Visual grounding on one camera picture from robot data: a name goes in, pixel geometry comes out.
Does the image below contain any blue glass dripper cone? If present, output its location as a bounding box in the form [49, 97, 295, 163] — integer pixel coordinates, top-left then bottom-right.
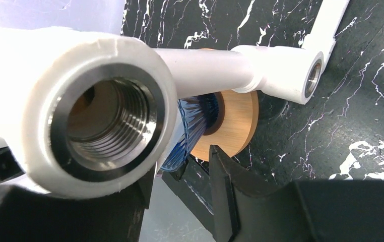
[162, 93, 219, 172]

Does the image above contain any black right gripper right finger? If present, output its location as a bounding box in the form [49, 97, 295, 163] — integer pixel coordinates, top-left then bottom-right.
[209, 145, 384, 241]

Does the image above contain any white PVC pipe stand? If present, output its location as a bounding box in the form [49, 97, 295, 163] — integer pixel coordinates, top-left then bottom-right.
[0, 1, 349, 199]

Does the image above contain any wooden ring dripper holder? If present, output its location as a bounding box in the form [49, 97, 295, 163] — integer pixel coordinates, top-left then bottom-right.
[189, 48, 260, 163]

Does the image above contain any white paper coffee filter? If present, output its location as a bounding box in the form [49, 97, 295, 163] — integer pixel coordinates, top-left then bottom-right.
[157, 110, 184, 171]

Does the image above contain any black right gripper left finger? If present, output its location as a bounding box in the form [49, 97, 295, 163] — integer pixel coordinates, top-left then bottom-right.
[0, 170, 155, 241]

